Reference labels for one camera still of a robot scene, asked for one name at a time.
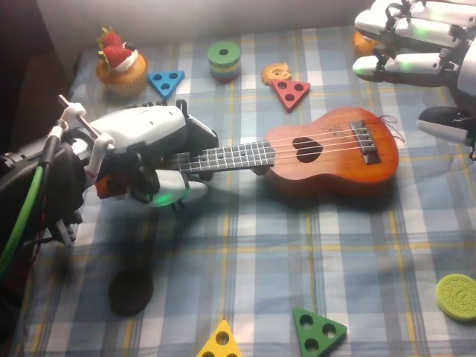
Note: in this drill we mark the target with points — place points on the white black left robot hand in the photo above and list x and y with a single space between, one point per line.
148 126

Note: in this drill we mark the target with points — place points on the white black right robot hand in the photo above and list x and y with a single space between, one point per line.
420 63

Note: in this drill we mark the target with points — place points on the small orange wooden ukulele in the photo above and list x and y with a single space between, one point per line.
334 163

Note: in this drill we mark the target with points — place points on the blue triangle block with holes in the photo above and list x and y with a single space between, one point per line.
165 82

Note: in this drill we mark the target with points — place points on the toy strawberry cupcake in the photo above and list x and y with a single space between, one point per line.
122 76

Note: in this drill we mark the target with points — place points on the orange brown toy pastry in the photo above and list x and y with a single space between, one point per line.
363 44

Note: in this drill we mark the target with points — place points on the stack of coloured rings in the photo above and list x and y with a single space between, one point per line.
224 61

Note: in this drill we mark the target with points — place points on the red triangle block with holes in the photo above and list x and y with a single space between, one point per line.
288 93

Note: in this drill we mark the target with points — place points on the yellow toy biscuit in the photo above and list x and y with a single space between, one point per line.
275 70

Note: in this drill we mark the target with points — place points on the blue yellow plaid cloth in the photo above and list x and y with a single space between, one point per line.
260 260

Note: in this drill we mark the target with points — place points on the yellow triangle block with holes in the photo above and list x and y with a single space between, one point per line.
221 344

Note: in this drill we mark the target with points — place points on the green toy sandwich cookie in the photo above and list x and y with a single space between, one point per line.
459 295

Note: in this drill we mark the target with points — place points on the green triangle block with holes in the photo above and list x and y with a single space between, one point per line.
316 334

